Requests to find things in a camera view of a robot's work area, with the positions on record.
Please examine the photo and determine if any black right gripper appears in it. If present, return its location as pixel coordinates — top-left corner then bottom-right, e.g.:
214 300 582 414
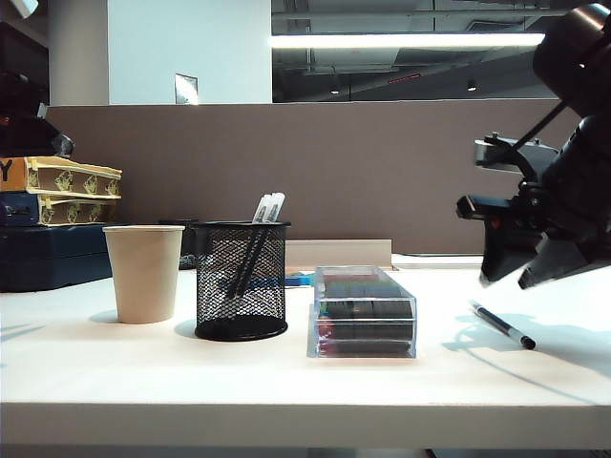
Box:
455 180 610 291

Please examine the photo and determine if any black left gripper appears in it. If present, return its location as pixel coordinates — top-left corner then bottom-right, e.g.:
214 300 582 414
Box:
0 71 76 159

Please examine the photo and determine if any black mesh pen holder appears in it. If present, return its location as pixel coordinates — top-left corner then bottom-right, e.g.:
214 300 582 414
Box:
189 220 293 343

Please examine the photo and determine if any yellow orange puzzle box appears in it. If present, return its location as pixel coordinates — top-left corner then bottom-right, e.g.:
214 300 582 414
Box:
0 156 123 200

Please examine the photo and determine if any blue yellow puzzle box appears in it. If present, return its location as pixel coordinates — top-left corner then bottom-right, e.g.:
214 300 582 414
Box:
0 192 120 228

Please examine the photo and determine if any dark blue tool case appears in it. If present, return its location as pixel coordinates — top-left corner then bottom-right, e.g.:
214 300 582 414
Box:
0 222 116 294

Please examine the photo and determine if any beige paper cup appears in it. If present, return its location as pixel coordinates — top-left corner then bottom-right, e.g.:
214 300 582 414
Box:
102 225 186 325

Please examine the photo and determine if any clear plastic marker box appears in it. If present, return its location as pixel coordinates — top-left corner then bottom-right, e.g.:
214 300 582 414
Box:
306 265 417 360

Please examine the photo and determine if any brown desk divider panel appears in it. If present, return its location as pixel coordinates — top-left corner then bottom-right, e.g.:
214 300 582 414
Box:
45 98 581 257

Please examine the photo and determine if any teal letter puzzle board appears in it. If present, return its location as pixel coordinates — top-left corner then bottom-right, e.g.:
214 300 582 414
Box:
284 269 317 288

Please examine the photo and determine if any long ceiling light strip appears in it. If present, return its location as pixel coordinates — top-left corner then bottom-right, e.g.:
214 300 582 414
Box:
270 31 548 51

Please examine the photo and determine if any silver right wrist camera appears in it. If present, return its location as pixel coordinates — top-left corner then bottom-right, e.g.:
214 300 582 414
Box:
474 135 560 174

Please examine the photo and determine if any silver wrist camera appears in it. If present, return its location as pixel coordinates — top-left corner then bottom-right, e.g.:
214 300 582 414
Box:
8 0 40 20
474 135 560 174

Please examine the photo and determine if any black right camera cable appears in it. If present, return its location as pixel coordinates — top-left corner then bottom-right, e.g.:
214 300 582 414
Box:
514 101 572 149

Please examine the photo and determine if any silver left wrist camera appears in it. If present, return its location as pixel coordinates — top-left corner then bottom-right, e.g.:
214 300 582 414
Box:
8 0 40 20

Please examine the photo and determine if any silver wall plate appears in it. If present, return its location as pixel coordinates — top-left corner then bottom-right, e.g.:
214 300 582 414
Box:
174 73 200 106

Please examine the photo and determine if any beige cable tray lid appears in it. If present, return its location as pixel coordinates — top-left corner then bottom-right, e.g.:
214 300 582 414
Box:
284 239 393 269

